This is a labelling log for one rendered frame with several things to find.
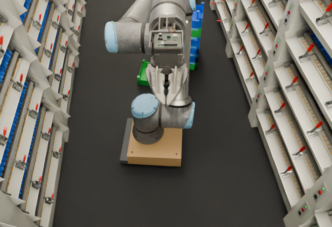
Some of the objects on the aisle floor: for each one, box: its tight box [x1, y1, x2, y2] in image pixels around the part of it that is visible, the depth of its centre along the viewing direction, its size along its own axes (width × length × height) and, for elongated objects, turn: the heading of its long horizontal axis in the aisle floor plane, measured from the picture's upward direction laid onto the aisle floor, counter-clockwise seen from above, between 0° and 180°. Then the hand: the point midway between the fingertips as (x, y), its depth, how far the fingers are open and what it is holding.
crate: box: [137, 59, 151, 86], centre depth 226 cm, size 30×20×8 cm
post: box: [248, 0, 330, 128], centre depth 135 cm, size 20×9×177 cm, turn 95°
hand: (166, 102), depth 60 cm, fingers closed
